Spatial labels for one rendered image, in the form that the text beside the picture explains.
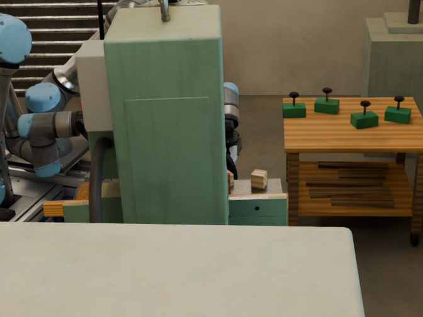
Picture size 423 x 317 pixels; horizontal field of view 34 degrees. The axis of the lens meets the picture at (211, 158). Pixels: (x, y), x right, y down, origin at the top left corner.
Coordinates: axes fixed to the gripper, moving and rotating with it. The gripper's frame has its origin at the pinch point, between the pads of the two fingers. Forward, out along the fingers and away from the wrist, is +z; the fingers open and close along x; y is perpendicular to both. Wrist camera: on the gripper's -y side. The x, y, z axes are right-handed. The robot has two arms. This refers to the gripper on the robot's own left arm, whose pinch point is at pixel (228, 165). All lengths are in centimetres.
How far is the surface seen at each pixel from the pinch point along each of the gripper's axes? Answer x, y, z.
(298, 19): -40, 146, -215
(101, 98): 20, -88, 42
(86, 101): 23, -87, 42
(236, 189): -3.7, -20.7, 22.4
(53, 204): 46, -32, 32
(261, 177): -10.9, -23.8, 20.6
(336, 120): -47, 73, -72
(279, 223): -15.2, -25.2, 36.4
